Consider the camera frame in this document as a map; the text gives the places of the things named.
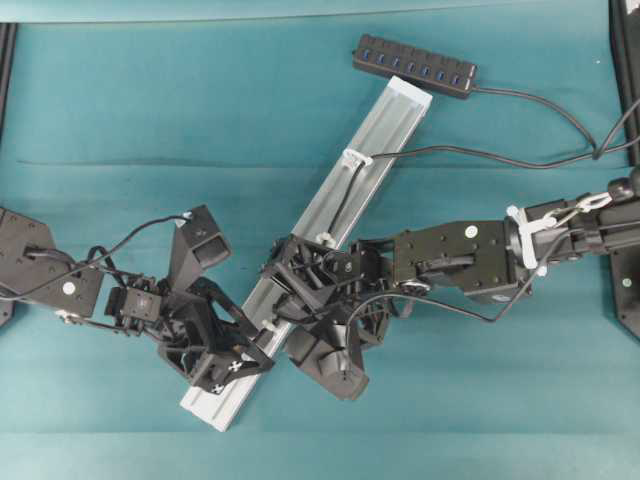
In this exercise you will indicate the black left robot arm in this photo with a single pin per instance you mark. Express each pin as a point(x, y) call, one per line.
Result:
point(34, 271)

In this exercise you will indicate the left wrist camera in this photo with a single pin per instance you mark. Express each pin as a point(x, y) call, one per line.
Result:
point(197, 245)

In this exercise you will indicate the aluminium extrusion rail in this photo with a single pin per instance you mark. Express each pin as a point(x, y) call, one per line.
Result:
point(386, 129)

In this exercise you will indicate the black right frame post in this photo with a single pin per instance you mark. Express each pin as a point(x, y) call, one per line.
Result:
point(624, 42)

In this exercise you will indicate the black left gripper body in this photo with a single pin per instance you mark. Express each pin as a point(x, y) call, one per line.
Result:
point(183, 323)

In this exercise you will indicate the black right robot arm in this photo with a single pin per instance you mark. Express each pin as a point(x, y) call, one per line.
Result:
point(496, 261)

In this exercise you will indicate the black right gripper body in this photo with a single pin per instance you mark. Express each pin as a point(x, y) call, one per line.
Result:
point(317, 279)

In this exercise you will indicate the black USB hub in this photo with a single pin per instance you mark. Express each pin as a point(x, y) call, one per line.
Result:
point(423, 68)

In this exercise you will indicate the black left frame post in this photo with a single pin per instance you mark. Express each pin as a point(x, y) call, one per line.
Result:
point(8, 32)

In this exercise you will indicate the black frame post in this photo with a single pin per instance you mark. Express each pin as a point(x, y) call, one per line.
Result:
point(624, 42)
point(8, 32)

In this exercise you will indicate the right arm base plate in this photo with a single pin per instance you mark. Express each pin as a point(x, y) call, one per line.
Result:
point(622, 267)

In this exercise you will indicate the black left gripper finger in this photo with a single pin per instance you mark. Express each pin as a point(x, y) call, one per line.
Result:
point(243, 340)
point(213, 372)

